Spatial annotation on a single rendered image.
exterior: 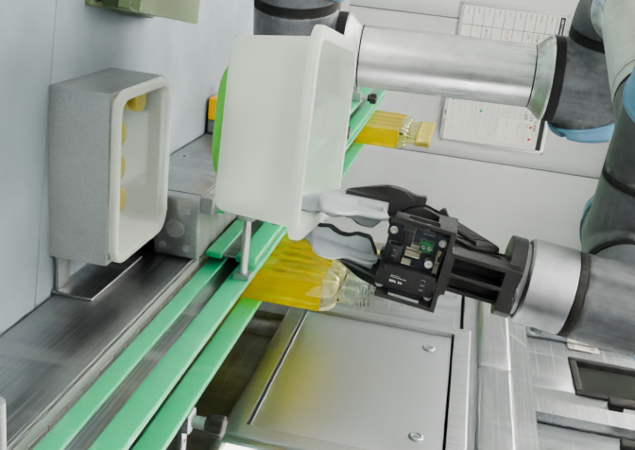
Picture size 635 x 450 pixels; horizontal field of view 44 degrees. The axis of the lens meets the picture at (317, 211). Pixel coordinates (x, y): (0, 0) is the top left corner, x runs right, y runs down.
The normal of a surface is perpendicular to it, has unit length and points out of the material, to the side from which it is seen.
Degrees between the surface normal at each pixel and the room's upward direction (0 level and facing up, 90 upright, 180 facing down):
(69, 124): 90
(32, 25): 0
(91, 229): 90
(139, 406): 90
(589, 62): 122
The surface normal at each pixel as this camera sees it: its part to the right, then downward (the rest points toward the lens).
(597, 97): -0.19, 0.48
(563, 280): -0.07, -0.25
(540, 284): -0.13, -0.02
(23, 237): 0.98, 0.16
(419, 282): -0.18, 0.19
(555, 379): 0.11, -0.94
